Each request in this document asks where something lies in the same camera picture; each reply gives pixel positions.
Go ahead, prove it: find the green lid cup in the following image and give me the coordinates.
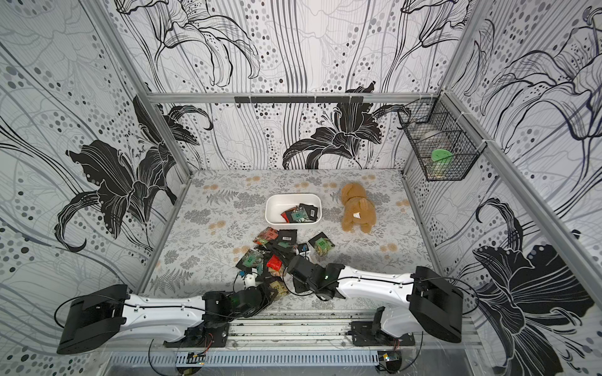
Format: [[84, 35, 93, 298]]
[[431, 149, 455, 179]]

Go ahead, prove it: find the red black tea bag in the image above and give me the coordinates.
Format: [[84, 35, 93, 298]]
[[253, 227, 278, 246]]

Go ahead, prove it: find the white cable duct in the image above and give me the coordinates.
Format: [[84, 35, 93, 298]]
[[109, 350, 379, 368]]

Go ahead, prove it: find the black bar on rail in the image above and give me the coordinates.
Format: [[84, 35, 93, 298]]
[[235, 96, 364, 104]]

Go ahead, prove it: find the green tea bag left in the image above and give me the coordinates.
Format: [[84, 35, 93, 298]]
[[235, 248, 267, 274]]

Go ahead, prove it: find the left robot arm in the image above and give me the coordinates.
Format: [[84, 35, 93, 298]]
[[56, 284, 278, 355]]

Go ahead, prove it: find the green label tea bag right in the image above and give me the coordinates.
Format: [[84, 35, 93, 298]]
[[309, 232, 335, 256]]

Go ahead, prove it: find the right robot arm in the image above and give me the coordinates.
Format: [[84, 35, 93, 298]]
[[286, 255, 463, 343]]

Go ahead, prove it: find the black wire basket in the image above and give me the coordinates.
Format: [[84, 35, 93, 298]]
[[398, 94, 483, 182]]

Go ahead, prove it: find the white storage box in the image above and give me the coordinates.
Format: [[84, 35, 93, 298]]
[[264, 193, 322, 230]]

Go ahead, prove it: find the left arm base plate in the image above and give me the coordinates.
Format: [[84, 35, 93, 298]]
[[163, 323, 230, 349]]

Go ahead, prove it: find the black barcode tea bag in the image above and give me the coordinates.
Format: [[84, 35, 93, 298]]
[[276, 229, 297, 252]]

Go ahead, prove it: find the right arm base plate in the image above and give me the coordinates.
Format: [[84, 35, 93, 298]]
[[346, 306, 415, 348]]

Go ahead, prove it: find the green tea bag bottom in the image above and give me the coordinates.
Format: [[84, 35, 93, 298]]
[[291, 206, 309, 223]]

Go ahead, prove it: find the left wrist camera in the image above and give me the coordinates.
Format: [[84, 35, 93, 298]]
[[243, 273, 257, 289]]

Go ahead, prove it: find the brown teddy bear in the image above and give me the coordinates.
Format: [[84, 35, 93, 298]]
[[341, 183, 376, 233]]

